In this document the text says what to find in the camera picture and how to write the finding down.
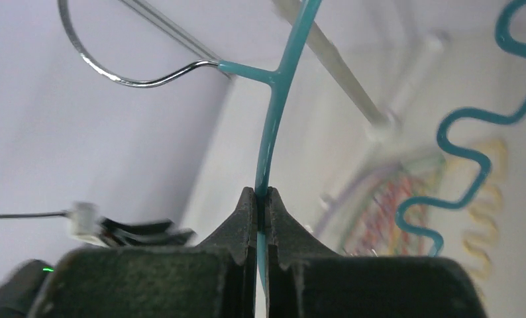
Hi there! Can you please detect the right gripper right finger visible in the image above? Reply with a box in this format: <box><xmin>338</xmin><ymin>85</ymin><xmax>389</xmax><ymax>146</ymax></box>
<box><xmin>265</xmin><ymin>187</ymin><xmax>486</xmax><ymax>317</ymax></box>

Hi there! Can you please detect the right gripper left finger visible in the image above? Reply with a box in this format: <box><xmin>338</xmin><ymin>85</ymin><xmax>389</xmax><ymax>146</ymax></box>
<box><xmin>29</xmin><ymin>187</ymin><xmax>257</xmax><ymax>317</ymax></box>

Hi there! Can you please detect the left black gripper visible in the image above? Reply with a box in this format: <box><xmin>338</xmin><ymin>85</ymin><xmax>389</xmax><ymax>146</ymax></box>
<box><xmin>98</xmin><ymin>218</ymin><xmax>195</xmax><ymax>247</ymax></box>

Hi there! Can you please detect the green wavy hanger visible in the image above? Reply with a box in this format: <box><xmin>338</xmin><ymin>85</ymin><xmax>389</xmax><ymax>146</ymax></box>
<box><xmin>337</xmin><ymin>154</ymin><xmax>446</xmax><ymax>256</ymax></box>

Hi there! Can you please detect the purple wavy hanger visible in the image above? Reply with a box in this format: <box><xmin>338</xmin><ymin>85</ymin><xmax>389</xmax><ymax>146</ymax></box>
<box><xmin>313</xmin><ymin>162</ymin><xmax>403</xmax><ymax>238</ymax></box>

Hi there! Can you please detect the teal wavy hanger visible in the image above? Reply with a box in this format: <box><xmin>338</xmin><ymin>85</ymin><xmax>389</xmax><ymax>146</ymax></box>
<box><xmin>57</xmin><ymin>0</ymin><xmax>526</xmax><ymax>291</ymax></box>

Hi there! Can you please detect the yellow wavy hanger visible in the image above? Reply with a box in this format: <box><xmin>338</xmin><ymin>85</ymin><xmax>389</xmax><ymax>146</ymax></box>
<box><xmin>445</xmin><ymin>137</ymin><xmax>509</xmax><ymax>282</ymax></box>

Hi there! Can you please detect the metal hanging rod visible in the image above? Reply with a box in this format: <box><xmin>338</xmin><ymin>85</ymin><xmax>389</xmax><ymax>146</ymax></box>
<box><xmin>272</xmin><ymin>0</ymin><xmax>397</xmax><ymax>128</ymax></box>

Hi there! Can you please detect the left black cable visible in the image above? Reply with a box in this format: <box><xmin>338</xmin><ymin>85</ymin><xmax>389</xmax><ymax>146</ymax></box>
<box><xmin>0</xmin><ymin>211</ymin><xmax>71</xmax><ymax>222</ymax></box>

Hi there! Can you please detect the red wire hanger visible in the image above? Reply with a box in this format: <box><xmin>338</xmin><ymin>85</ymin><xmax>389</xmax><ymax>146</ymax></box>
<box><xmin>340</xmin><ymin>172</ymin><xmax>430</xmax><ymax>256</ymax></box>

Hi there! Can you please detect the white clothes rack frame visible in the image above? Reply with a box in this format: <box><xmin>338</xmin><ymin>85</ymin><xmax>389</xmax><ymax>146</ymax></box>
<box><xmin>366</xmin><ymin>31</ymin><xmax>451</xmax><ymax>143</ymax></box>

